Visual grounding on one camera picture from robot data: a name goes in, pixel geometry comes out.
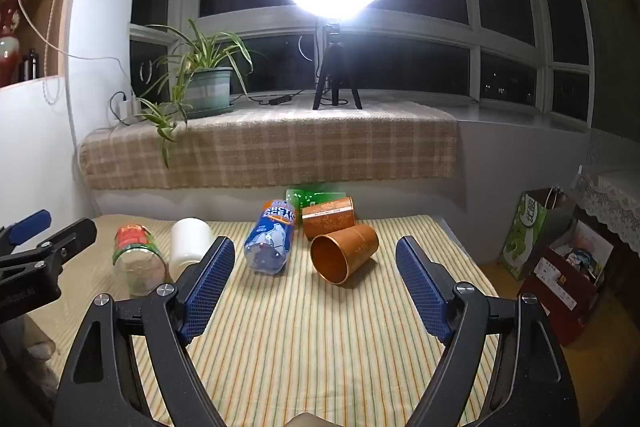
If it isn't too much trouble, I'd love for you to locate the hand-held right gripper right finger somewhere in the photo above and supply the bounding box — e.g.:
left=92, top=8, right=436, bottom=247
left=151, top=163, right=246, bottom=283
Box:
left=395, top=235, right=583, bottom=427

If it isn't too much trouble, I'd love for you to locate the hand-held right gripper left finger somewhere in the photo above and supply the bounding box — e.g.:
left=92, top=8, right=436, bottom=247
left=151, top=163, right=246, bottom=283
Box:
left=54, top=235, right=237, bottom=427

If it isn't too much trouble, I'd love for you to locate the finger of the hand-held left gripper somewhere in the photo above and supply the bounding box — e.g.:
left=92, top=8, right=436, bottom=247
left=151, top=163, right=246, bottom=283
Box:
left=0, top=209, right=53, bottom=258
left=0, top=218, right=98, bottom=278

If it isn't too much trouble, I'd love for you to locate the orange cup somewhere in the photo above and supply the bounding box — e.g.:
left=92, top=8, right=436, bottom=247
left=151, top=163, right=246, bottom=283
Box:
left=310, top=223, right=379, bottom=285

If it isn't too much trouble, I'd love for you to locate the white cup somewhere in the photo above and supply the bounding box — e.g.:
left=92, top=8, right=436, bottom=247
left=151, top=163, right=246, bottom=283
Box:
left=169, top=218, right=215, bottom=279

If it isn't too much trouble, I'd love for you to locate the clear jar with red label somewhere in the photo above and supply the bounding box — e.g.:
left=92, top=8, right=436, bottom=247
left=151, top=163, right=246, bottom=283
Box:
left=112, top=223, right=167, bottom=299

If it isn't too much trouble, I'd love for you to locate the blue labelled plastic bottle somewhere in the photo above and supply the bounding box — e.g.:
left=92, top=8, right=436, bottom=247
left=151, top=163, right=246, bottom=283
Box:
left=243, top=199, right=297, bottom=276

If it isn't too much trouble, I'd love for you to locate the orange cylinder can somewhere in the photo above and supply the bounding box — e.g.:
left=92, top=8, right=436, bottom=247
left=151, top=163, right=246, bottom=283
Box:
left=301, top=196, right=356, bottom=241

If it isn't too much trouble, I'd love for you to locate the green paper bag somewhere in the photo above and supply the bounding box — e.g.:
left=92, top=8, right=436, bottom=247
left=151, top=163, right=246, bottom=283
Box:
left=500, top=188, right=576, bottom=280

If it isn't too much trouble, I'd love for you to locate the green packet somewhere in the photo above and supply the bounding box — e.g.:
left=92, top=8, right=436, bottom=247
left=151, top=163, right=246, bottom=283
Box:
left=285, top=188, right=347, bottom=214

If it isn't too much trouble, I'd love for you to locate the dark red gift bag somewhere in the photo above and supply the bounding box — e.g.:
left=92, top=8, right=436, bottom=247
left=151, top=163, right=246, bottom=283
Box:
left=517, top=219, right=615, bottom=347

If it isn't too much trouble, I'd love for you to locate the white power adapter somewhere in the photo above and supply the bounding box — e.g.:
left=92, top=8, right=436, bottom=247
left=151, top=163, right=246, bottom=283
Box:
left=117, top=99, right=143, bottom=125

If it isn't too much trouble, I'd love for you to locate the dark bottle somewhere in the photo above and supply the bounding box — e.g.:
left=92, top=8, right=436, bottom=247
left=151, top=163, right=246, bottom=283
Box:
left=20, top=48, right=40, bottom=82

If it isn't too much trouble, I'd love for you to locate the plaid cloth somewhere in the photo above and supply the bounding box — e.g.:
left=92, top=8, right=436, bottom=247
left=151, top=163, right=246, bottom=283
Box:
left=79, top=99, right=460, bottom=192

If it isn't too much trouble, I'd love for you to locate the red vase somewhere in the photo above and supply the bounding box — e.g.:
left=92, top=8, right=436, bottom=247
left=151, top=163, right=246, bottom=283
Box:
left=0, top=0, right=24, bottom=86

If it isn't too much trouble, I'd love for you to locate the potted spider plant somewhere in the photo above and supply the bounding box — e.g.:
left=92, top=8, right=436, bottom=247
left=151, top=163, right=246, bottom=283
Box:
left=134, top=18, right=266, bottom=168

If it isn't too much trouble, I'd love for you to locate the white lace cloth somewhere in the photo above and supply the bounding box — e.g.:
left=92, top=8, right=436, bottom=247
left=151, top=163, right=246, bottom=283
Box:
left=570, top=172, right=640, bottom=258

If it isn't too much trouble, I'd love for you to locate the black tripod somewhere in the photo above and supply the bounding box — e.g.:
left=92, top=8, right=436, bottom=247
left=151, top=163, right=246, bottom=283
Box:
left=312, top=23, right=363, bottom=111

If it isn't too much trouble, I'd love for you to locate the white cable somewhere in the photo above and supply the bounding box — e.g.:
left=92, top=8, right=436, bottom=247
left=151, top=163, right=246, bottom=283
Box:
left=14, top=0, right=132, bottom=108

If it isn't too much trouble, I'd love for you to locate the black cable with switch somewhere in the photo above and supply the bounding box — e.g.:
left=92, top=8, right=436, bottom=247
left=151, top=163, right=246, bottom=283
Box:
left=235, top=88, right=321, bottom=106

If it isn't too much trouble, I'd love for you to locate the white twisted cord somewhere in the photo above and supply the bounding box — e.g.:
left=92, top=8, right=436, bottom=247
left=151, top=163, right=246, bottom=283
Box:
left=42, top=0, right=86, bottom=105

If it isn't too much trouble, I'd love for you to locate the white window frame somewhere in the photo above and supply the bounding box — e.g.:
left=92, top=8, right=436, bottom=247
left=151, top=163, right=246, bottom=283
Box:
left=130, top=0, right=596, bottom=132

